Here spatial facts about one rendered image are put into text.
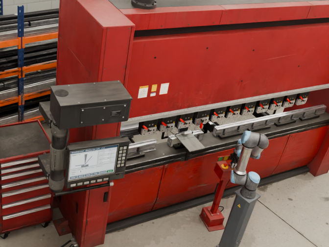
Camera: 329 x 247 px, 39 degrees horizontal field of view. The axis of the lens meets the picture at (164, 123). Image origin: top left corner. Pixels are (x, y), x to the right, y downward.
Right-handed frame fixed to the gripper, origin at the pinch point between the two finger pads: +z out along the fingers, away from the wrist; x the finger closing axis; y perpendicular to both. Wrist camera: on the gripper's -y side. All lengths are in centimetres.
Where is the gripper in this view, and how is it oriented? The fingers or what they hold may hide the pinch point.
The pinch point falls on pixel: (232, 168)
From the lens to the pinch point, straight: 471.7
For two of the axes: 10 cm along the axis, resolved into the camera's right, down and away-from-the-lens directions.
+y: -3.5, -6.3, 6.9
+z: -2.0, 7.7, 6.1
